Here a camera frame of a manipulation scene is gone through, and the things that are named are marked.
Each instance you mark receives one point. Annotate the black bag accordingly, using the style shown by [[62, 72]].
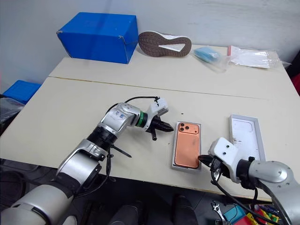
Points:
[[9, 110]]

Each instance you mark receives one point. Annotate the grey phone box base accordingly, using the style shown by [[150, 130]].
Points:
[[174, 167]]

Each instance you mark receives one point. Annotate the blue cardboard shoe box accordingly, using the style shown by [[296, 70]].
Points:
[[98, 35]]

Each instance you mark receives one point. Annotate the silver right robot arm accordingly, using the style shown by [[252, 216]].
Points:
[[272, 171]]

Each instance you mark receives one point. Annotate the blue plastic bin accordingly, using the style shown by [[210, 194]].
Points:
[[234, 211]]

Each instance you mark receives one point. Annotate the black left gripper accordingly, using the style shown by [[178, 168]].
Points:
[[154, 126]]

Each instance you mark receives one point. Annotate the brown-soled sneaker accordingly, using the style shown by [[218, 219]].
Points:
[[151, 45]]

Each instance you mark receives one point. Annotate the white phone box lid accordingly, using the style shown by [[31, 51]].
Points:
[[248, 131]]

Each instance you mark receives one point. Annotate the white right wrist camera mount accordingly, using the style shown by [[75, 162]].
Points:
[[225, 150]]

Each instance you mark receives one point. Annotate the bagged blue face masks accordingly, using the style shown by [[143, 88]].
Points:
[[207, 54]]

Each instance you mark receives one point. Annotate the blue plastic crate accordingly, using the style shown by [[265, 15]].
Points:
[[22, 91]]

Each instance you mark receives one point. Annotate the orange smartphone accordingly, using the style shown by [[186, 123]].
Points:
[[187, 145]]

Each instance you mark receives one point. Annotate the colourful plastic toys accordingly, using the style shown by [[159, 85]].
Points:
[[264, 215]]

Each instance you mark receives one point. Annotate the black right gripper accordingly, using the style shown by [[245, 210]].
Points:
[[220, 168]]

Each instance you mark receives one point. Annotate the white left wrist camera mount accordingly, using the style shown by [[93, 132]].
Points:
[[159, 107]]

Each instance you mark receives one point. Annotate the dark rounded shape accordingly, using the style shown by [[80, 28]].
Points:
[[129, 214], [185, 209]]

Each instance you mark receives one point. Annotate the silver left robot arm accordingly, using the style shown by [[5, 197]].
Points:
[[77, 164]]

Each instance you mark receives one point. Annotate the clear bag with white paper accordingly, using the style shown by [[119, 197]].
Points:
[[250, 58]]

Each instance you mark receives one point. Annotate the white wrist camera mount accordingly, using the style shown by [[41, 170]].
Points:
[[159, 107], [225, 150]]

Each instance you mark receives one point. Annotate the red plastic bin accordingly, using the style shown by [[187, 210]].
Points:
[[245, 220]]

